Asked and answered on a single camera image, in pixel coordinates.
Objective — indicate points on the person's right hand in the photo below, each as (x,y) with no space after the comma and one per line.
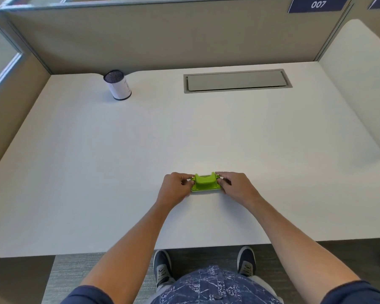
(242,189)

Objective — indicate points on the person's left hand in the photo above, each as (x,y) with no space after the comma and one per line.
(174,191)

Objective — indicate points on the white cup with black rim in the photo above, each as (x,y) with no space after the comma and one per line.
(120,88)

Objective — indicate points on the person's right forearm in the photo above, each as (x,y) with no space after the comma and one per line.
(304,246)

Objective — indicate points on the person's left forearm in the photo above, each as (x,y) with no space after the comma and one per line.
(130,250)

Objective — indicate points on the person's right shoe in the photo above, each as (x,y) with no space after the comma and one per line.
(247,259)

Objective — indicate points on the person's shoe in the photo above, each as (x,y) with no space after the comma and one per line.
(247,259)
(163,265)

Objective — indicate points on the person's left shoe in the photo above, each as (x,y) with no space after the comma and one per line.
(163,265)

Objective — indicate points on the person's navy left sleeve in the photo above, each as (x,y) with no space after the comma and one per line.
(85,296)

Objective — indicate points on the person's navy sleeve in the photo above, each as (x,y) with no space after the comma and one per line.
(85,296)
(354,294)

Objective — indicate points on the person's navy right sleeve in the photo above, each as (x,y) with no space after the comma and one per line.
(354,294)

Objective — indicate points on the blue patterned shirt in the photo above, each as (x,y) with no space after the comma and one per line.
(215,288)

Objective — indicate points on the beige fabric partition panel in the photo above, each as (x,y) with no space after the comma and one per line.
(177,34)

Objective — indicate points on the white rounded side divider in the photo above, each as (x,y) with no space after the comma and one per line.
(358,82)

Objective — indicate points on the beige partition with glass pane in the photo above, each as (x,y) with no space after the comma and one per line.
(16,107)

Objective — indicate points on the beige neighbouring partition panel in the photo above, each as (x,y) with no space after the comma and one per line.
(367,22)

